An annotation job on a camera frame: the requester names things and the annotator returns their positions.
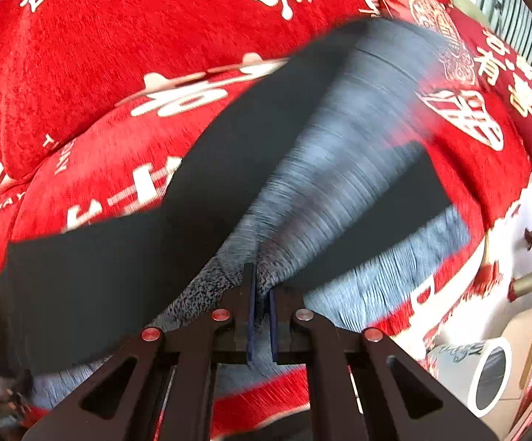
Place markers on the white cylindrical container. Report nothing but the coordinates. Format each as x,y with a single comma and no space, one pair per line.
476,374

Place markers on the red embroidered cushion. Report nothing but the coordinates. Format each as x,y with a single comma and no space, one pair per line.
456,60

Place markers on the red printed sofa cover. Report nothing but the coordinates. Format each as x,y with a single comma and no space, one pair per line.
100,100

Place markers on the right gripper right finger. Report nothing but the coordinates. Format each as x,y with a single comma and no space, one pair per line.
363,386

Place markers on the black grey patterned pants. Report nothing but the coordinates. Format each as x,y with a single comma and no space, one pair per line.
317,175

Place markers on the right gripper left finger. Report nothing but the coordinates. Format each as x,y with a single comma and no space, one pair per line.
159,386

